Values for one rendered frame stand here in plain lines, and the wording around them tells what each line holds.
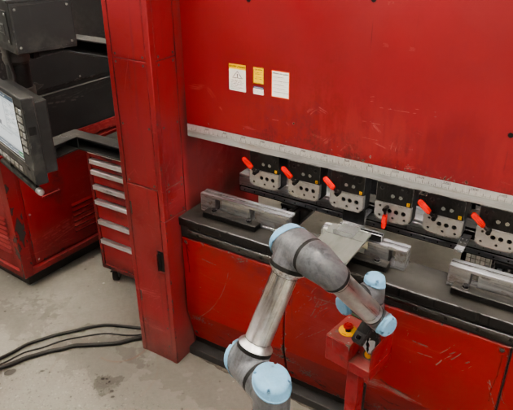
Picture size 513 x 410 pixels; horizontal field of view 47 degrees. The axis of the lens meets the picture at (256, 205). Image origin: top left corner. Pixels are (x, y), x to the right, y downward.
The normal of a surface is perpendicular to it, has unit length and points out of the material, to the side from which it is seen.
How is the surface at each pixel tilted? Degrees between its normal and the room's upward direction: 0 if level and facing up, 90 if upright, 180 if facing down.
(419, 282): 0
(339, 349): 90
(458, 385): 90
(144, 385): 0
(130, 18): 90
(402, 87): 90
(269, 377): 8
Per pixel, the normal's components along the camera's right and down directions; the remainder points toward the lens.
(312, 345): -0.53, 0.40
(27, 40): 0.65, 0.35
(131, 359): 0.00, -0.88
